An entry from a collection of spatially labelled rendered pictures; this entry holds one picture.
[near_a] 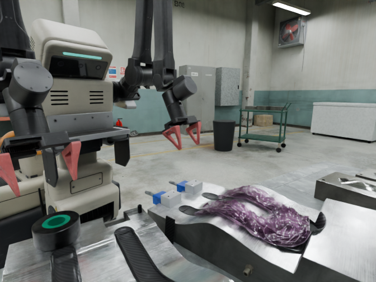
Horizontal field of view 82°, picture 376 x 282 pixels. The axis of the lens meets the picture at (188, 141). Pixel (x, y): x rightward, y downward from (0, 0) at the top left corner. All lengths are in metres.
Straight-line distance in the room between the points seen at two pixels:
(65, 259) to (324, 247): 0.45
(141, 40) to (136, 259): 0.70
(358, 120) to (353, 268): 6.47
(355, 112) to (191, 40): 4.76
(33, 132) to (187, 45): 6.53
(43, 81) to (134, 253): 0.35
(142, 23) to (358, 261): 0.85
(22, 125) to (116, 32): 5.71
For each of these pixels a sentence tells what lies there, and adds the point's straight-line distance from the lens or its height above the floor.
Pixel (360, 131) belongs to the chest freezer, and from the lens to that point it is 6.86.
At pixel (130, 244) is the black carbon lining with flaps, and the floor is 0.88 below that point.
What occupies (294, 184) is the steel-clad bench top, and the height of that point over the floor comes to 0.80.
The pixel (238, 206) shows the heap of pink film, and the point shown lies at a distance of 0.51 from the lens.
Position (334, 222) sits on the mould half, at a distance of 0.56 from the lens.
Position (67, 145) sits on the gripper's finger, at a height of 1.06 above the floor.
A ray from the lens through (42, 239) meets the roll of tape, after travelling 0.49.
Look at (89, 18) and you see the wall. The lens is 6.10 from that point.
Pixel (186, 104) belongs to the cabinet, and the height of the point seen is 0.87.
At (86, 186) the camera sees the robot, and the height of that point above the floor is 0.83.
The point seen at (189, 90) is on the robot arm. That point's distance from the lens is 0.70.
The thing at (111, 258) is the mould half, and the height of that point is 0.89.
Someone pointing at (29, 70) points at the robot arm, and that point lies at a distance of 0.47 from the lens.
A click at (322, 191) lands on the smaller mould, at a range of 0.90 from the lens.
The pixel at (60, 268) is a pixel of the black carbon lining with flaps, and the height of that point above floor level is 0.88.
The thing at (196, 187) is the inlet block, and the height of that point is 0.88.
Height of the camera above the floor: 1.17
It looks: 12 degrees down
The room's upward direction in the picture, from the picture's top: straight up
